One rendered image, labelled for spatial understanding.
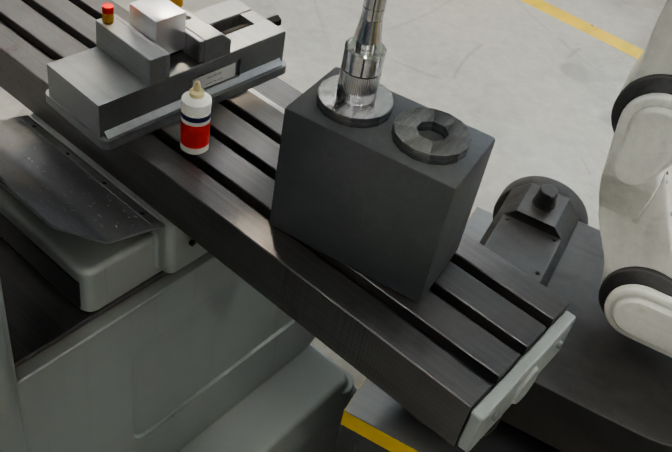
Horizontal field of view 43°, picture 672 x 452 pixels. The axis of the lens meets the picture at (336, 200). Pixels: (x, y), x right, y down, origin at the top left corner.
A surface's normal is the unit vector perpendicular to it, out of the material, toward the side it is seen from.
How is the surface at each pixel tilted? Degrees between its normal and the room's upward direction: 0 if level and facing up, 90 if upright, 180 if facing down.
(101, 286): 90
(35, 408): 90
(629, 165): 90
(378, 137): 0
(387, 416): 0
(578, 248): 0
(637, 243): 90
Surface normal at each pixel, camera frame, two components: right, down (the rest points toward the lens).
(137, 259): 0.75, 0.52
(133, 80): 0.15, -0.74
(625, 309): -0.47, 0.53
